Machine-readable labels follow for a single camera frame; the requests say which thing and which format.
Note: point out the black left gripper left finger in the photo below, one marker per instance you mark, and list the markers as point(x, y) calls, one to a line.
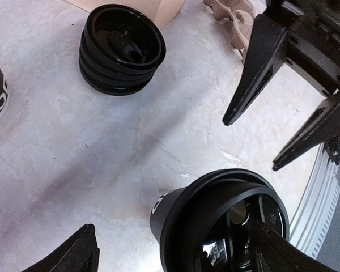
point(79, 252)

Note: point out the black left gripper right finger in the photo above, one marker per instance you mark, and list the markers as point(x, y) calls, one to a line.
point(271, 252)

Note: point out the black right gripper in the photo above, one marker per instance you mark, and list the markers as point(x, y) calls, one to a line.
point(313, 32)

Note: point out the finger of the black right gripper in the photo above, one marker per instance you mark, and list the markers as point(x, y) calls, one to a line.
point(322, 126)

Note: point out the black plastic cup lid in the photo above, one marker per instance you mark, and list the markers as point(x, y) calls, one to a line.
point(215, 236)

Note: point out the black paper coffee cup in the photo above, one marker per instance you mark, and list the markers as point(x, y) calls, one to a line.
point(168, 215)

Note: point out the brown paper takeout bag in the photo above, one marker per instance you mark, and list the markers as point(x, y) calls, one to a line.
point(161, 12)

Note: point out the cardboard cup carrier tray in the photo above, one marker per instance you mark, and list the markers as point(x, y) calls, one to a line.
point(242, 14)

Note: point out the stack of black lids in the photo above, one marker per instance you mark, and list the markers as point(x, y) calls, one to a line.
point(120, 50)

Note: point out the aluminium front rail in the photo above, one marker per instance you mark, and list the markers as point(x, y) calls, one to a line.
point(311, 222)

